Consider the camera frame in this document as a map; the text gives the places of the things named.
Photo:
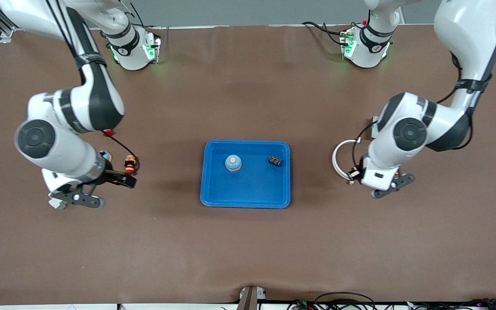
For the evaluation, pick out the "white circuit breaker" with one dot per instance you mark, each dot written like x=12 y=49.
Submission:
x=56 y=205

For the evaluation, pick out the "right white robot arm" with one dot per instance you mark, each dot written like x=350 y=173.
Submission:
x=58 y=137

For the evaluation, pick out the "blue plastic tray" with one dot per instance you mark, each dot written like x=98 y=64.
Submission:
x=246 y=189

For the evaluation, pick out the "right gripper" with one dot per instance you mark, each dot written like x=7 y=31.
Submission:
x=109 y=176

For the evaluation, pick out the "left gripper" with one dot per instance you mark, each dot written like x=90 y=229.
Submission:
x=357 y=173

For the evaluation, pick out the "grey metal power supply box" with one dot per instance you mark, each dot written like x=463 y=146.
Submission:
x=374 y=125

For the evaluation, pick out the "red push button dark base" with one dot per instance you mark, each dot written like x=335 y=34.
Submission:
x=108 y=133

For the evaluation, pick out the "grey metal camera bracket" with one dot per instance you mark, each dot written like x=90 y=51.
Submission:
x=250 y=299

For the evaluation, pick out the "red emergency stop orange base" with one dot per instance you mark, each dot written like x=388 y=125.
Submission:
x=130 y=162

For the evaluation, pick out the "blue bell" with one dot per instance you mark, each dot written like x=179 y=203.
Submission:
x=106 y=156
x=233 y=163

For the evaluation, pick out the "green circuit board connector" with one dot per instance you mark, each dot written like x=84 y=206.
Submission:
x=302 y=305

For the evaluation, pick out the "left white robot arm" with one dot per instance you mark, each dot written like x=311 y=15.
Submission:
x=385 y=155

